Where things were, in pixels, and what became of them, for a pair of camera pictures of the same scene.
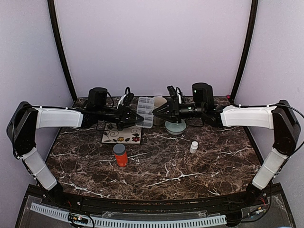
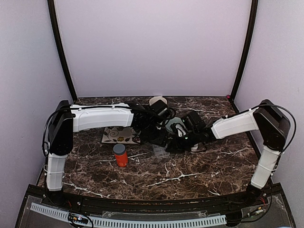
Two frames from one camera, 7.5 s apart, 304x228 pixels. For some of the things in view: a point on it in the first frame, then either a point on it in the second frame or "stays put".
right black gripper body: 177,114 to 184,144
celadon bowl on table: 173,128 stays put
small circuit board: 78,218 stays put
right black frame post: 246,52 stays put
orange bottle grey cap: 121,155 stays put
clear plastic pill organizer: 145,107 to 160,151
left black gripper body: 119,116 to 151,135
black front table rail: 74,201 stays put
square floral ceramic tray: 131,135 stays put
